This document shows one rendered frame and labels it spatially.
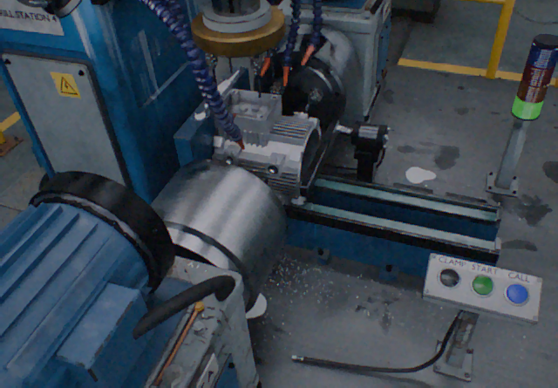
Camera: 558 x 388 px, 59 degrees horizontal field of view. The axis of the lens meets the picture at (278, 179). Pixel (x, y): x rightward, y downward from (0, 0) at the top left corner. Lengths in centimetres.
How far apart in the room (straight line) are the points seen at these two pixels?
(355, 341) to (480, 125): 86
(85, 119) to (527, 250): 103
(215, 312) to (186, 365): 8
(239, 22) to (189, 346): 56
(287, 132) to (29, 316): 69
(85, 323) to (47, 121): 70
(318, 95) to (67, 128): 58
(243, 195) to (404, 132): 84
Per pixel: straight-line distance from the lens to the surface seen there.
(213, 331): 68
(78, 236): 56
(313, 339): 107
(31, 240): 57
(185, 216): 81
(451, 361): 107
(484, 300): 86
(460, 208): 119
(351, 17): 142
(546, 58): 123
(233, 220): 82
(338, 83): 124
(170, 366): 65
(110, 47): 97
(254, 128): 105
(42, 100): 113
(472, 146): 158
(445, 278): 85
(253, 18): 94
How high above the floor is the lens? 172
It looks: 41 degrees down
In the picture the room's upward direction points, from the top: 4 degrees counter-clockwise
